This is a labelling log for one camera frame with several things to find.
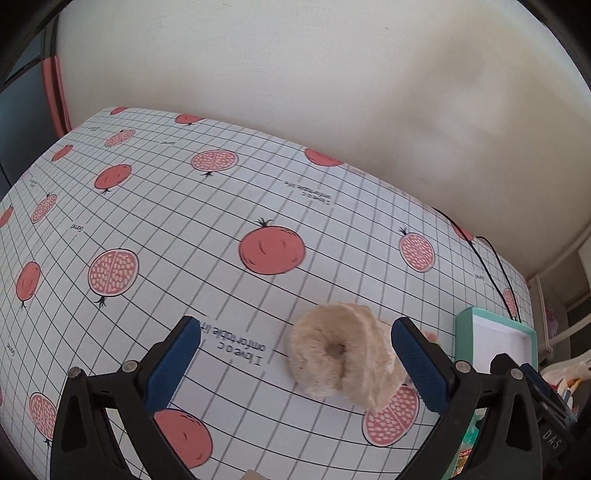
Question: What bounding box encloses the pile of colourful small things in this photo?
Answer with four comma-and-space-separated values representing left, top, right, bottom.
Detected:
541, 357, 586, 409

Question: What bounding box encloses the black cable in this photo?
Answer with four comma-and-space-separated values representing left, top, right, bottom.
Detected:
433, 207, 523, 322

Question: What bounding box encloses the beige fuzzy scrunchie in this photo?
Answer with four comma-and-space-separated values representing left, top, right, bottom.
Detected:
288, 301, 405, 413

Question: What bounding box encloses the pink curtain strip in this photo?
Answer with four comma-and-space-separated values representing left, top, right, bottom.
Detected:
41, 54, 71, 138

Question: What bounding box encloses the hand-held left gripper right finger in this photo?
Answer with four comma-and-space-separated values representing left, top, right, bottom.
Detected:
390, 316, 544, 480

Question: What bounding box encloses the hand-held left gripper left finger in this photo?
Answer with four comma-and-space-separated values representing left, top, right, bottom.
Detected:
48, 315, 202, 480

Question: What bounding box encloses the pomegranate print grid bed sheet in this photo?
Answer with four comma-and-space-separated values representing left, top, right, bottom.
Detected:
0, 106, 537, 480

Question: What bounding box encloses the white shelf unit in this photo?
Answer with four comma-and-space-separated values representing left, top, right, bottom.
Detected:
529, 270, 571, 360

